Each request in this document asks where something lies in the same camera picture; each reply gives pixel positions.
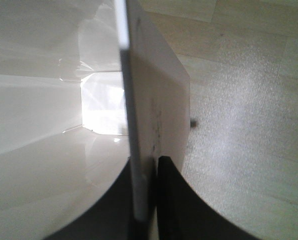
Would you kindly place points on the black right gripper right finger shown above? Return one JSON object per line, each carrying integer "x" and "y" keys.
{"x": 183, "y": 215}

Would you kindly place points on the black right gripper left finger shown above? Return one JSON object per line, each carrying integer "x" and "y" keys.
{"x": 110, "y": 218}

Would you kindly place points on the white plastic trash bin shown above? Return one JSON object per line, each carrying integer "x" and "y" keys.
{"x": 85, "y": 87}

